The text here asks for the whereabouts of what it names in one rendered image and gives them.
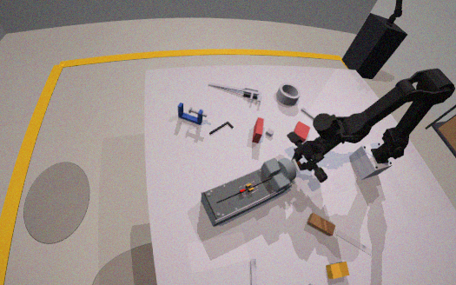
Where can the yellow-orange block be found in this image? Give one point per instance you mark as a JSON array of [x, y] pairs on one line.
[[337, 270]]

